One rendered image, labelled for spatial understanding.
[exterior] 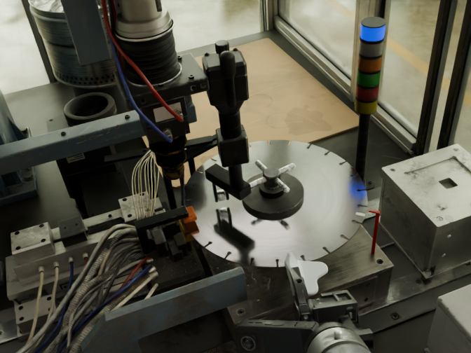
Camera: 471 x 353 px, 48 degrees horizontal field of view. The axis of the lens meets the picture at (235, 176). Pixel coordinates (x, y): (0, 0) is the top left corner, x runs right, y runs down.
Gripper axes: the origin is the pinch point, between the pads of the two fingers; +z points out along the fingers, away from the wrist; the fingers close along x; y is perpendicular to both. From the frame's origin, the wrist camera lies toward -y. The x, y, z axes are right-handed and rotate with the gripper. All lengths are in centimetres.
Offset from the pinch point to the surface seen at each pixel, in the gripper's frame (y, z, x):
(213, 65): -7.9, -9.3, 37.2
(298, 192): 4.8, 10.0, 15.0
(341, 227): 10.2, 3.2, 9.6
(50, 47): -46, 62, 52
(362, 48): 21.4, 18.9, 39.0
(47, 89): -58, 97, 44
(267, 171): -0.3, 9.1, 19.5
